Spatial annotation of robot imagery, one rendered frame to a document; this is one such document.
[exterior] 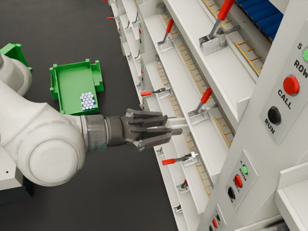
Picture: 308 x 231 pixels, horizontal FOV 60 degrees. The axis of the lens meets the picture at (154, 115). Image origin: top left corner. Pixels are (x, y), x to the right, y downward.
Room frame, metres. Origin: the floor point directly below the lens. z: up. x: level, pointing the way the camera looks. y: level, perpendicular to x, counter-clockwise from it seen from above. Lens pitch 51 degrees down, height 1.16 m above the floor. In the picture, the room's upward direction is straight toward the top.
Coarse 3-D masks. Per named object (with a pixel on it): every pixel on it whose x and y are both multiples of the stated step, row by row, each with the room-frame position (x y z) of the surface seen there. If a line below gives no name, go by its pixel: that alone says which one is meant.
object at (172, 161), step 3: (168, 159) 0.37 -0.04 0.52; (171, 159) 0.37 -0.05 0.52; (174, 159) 0.37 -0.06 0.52; (177, 159) 0.37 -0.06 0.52; (180, 159) 0.37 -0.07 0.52; (183, 159) 0.37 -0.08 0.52; (186, 159) 0.37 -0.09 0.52; (162, 162) 0.36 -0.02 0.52; (165, 162) 0.36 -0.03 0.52; (168, 162) 0.36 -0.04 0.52; (171, 162) 0.36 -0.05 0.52; (174, 162) 0.36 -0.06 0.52
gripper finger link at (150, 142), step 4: (160, 136) 0.39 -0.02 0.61; (164, 136) 0.39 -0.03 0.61; (168, 136) 0.39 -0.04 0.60; (144, 140) 0.37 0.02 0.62; (148, 140) 0.37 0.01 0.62; (152, 140) 0.37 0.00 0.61; (156, 140) 0.37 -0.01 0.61; (160, 140) 0.38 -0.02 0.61; (164, 140) 0.38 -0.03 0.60; (140, 144) 0.35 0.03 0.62; (144, 144) 0.35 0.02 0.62; (148, 144) 0.36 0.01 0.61; (152, 144) 0.37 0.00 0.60; (156, 144) 0.37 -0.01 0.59; (160, 144) 0.38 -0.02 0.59; (140, 148) 0.35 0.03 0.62; (144, 148) 0.36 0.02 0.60
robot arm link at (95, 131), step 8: (88, 120) 0.38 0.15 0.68; (96, 120) 0.39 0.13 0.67; (104, 120) 0.40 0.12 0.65; (88, 128) 0.36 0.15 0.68; (96, 128) 0.36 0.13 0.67; (104, 128) 0.37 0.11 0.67; (88, 136) 0.35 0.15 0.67; (96, 136) 0.35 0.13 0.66; (104, 136) 0.35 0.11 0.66; (88, 144) 0.33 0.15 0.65; (96, 144) 0.34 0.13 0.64; (104, 144) 0.34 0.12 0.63
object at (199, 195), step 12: (144, 60) 0.80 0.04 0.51; (156, 60) 0.81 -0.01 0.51; (156, 72) 0.75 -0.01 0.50; (156, 84) 0.69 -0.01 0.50; (156, 96) 0.64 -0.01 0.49; (168, 108) 0.57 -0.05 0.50; (180, 144) 0.43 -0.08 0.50; (180, 156) 0.40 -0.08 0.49; (192, 168) 0.35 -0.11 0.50; (192, 180) 0.32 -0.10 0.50; (204, 180) 0.32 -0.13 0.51; (192, 192) 0.29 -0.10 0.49; (204, 192) 0.28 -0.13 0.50; (204, 204) 0.25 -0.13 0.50
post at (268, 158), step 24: (288, 24) 0.21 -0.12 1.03; (288, 48) 0.20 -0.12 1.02; (264, 72) 0.21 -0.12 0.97; (264, 96) 0.20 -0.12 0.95; (240, 144) 0.20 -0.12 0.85; (264, 144) 0.17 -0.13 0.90; (288, 144) 0.15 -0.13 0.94; (264, 168) 0.15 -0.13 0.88; (216, 192) 0.21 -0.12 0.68; (264, 192) 0.13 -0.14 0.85; (240, 216) 0.14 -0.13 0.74; (264, 216) 0.13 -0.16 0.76
